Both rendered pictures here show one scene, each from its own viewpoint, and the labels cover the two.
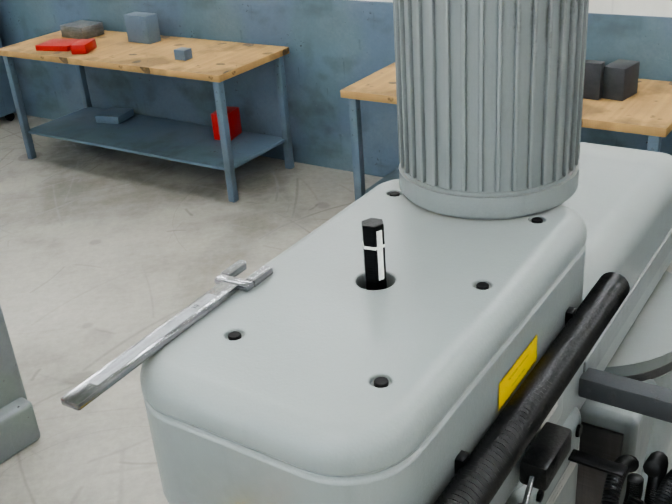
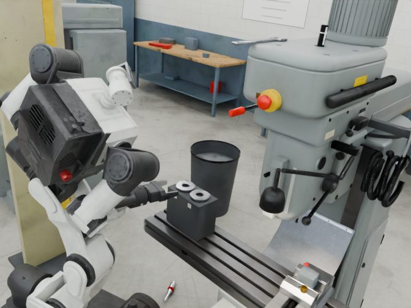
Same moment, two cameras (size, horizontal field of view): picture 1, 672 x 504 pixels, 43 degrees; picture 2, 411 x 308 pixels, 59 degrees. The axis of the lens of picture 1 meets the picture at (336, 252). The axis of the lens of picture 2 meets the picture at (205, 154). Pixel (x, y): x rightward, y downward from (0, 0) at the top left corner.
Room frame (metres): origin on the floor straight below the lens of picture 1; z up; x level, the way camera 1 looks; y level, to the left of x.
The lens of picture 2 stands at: (-0.45, 0.16, 2.03)
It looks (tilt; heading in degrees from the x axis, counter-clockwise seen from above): 25 degrees down; 6
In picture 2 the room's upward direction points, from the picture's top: 5 degrees clockwise
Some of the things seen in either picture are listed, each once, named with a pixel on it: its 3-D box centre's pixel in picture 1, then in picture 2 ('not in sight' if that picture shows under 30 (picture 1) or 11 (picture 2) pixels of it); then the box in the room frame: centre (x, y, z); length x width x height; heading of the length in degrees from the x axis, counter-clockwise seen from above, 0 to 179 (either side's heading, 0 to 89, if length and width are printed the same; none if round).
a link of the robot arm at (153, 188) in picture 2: not in sight; (147, 194); (0.85, 0.52, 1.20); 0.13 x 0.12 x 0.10; 41
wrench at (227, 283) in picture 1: (173, 326); (260, 40); (0.64, 0.14, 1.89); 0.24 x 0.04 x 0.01; 147
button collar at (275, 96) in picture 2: not in sight; (270, 100); (0.52, 0.10, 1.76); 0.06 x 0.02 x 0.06; 55
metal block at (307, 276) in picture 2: not in sight; (307, 278); (0.62, -0.15, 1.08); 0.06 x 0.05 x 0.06; 57
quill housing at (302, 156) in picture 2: not in sight; (295, 170); (0.71, -0.04, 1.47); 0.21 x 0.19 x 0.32; 55
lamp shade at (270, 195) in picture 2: not in sight; (273, 197); (0.47, 0.05, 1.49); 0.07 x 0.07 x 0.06
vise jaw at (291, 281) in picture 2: not in sight; (298, 291); (0.58, -0.12, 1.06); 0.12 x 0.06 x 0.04; 57
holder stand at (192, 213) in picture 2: not in sight; (191, 208); (0.99, 0.35, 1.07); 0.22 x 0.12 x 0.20; 51
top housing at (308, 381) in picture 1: (387, 344); (317, 72); (0.72, -0.04, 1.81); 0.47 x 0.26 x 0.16; 145
